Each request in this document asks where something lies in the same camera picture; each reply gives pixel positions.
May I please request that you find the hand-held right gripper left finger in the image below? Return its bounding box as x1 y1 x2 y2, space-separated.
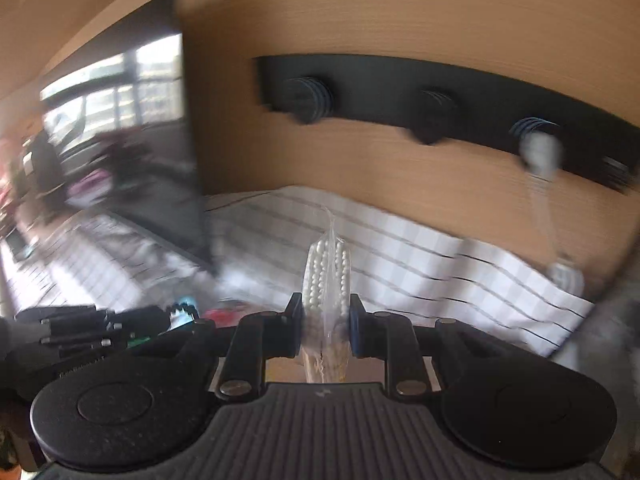
172 294 305 404

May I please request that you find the white black checked tablecloth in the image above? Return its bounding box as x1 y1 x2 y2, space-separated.
0 185 596 361

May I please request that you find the red object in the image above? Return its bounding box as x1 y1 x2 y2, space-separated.
202 303 251 326

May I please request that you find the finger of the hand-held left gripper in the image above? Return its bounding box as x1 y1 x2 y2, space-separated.
15 302 199 349

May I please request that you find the clear bag of cotton swabs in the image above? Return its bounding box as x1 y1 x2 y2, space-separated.
300 207 354 386

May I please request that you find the black computer monitor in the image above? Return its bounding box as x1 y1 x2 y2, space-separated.
10 0 217 277

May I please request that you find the white power cable with plug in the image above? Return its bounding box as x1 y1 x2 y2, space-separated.
517 130 587 301

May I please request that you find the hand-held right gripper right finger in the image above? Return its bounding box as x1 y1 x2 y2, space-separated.
349 294 482 402

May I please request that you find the black wall power strip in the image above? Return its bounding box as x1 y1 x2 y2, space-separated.
252 54 640 196

